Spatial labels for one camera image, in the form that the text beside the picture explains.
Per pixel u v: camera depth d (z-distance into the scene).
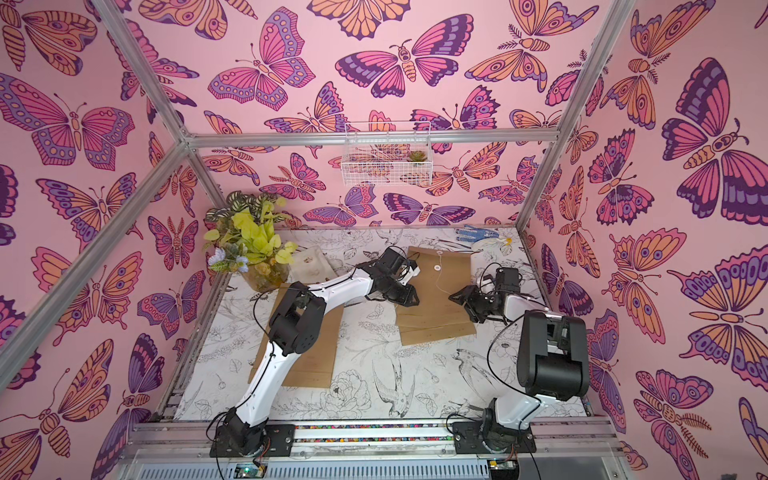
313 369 0.87
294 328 0.60
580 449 0.73
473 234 1.17
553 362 0.47
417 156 0.92
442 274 1.06
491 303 0.72
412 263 0.94
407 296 0.88
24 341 0.51
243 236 0.87
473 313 0.84
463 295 0.84
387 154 0.95
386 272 0.83
